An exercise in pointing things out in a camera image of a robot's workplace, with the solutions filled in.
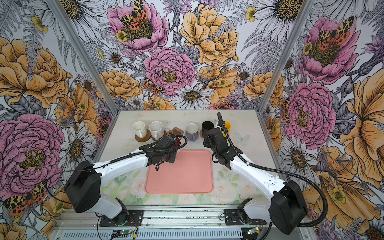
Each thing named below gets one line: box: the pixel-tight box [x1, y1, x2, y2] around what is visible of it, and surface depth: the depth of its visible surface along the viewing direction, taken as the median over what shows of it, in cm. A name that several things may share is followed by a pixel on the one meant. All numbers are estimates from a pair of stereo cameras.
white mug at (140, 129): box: [132, 121, 147, 138], surface depth 101 cm
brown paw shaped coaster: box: [167, 127, 184, 136], surface depth 111 cm
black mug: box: [201, 121, 214, 138], surface depth 104 cm
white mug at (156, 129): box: [149, 121, 164, 140], surface depth 101 cm
